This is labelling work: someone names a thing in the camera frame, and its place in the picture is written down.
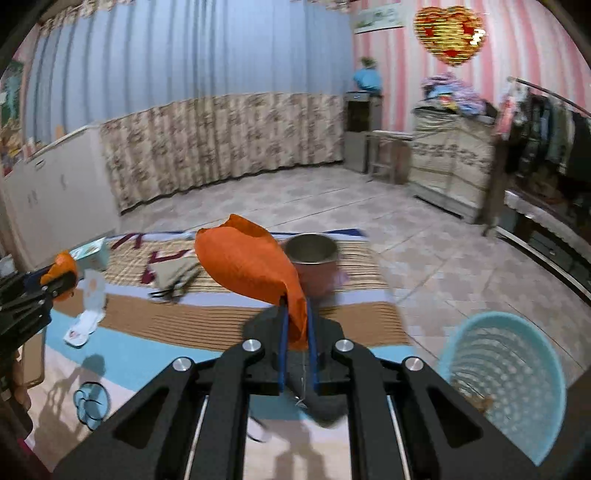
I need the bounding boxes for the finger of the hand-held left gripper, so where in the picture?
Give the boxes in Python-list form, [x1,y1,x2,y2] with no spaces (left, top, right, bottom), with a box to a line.
[46,281,78,302]
[25,265,78,288]

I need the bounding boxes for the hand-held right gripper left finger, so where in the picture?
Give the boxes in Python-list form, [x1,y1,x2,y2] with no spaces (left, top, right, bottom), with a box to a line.
[53,300,291,480]

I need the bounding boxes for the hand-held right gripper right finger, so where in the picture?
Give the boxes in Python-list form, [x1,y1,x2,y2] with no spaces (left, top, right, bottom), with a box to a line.
[307,302,541,480]

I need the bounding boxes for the orange plastic cup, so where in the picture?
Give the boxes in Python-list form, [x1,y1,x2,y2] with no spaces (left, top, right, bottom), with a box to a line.
[41,251,78,286]

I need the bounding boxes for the orange cloth pile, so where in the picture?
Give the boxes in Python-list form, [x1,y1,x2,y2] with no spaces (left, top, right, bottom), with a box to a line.
[194,213,309,352]

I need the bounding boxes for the light blue plastic basket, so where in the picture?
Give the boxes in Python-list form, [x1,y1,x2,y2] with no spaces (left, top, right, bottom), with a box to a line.
[436,311,568,467]

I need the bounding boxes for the person's left hand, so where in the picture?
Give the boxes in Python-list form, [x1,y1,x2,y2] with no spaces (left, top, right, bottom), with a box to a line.
[9,355,33,416]

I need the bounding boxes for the clear plastic bottle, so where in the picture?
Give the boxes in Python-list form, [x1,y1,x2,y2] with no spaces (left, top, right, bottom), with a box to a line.
[83,270,108,315]

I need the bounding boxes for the teal cardboard box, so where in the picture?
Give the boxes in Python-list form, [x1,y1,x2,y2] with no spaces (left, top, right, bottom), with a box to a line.
[69,237,112,274]

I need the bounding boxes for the pink pot with metal insert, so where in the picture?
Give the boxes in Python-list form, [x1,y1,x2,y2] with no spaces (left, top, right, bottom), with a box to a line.
[283,233,341,302]

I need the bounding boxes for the white cabinet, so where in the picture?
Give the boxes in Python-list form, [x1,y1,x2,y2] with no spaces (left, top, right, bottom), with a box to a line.
[0,124,121,268]

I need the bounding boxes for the striped blanket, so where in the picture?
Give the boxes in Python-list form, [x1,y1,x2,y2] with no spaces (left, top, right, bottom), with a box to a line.
[18,230,413,480]

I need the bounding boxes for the woven straw mat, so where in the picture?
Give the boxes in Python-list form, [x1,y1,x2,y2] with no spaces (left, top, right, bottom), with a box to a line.
[105,230,389,297]

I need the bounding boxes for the olive green cloth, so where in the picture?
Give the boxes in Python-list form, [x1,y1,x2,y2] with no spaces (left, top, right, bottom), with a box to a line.
[148,256,202,304]

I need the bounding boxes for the wooden stool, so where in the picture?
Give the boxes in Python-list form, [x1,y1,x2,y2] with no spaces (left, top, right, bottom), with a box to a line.
[365,130,414,185]

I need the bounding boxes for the water dispenser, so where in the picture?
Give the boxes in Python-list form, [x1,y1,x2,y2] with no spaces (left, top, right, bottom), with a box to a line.
[344,91,384,174]

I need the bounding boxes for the cloth covered cabinet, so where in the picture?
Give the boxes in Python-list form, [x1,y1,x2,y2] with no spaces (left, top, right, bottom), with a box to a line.
[409,108,497,222]

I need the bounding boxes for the blue and floral curtain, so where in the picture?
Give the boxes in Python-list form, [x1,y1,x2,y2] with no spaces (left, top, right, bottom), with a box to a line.
[23,0,356,215]

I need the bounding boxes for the blue bag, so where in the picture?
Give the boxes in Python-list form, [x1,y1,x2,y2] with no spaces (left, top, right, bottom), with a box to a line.
[353,56,384,95]

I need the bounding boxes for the pile of clothes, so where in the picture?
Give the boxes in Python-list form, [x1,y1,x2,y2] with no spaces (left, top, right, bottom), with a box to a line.
[420,73,499,123]

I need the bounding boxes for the clothes rack with garments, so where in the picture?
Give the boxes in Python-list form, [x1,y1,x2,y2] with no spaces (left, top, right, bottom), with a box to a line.
[494,76,591,185]

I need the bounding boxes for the colourful wall poster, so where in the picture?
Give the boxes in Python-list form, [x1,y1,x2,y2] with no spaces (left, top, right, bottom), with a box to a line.
[0,60,26,176]

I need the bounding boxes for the red heart wall decoration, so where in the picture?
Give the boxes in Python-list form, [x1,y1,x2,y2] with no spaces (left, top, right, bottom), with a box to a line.
[412,6,489,68]

